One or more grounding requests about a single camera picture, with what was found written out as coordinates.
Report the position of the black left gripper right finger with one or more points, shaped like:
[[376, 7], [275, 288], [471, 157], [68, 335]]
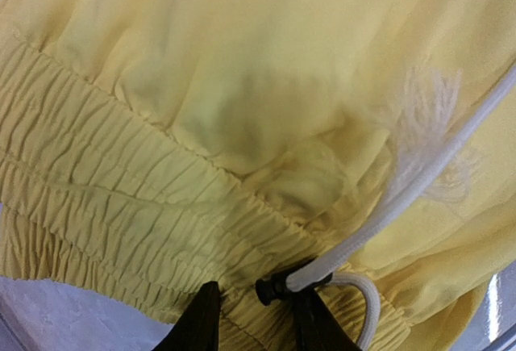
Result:
[[316, 329]]

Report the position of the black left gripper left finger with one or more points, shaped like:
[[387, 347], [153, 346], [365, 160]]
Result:
[[198, 327]]

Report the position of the yellow shorts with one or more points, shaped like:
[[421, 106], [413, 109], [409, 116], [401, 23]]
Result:
[[151, 146]]

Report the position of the white shorts drawstring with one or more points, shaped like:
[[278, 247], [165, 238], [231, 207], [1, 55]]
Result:
[[424, 145]]

